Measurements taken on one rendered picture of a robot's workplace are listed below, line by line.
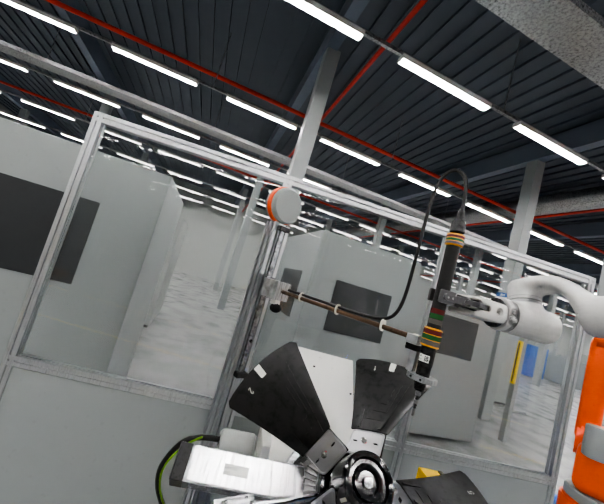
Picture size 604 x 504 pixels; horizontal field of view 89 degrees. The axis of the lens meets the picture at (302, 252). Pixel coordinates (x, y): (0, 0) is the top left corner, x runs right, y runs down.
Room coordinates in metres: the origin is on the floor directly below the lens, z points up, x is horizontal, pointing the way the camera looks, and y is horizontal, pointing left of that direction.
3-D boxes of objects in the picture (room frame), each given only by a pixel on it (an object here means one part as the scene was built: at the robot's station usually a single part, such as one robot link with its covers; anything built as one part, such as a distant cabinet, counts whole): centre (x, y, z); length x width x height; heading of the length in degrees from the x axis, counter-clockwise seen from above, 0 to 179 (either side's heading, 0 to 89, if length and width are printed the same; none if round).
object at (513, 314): (0.79, -0.53, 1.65); 0.09 x 0.03 x 0.08; 8
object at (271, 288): (1.22, 0.06, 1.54); 0.10 x 0.07 x 0.08; 43
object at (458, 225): (0.76, -0.36, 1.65); 0.04 x 0.04 x 0.46
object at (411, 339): (0.77, -0.35, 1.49); 0.09 x 0.07 x 0.10; 43
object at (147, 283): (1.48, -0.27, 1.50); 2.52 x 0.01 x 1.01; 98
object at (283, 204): (1.29, 0.13, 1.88); 0.17 x 0.15 x 0.16; 98
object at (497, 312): (0.78, -0.47, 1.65); 0.11 x 0.10 x 0.07; 98
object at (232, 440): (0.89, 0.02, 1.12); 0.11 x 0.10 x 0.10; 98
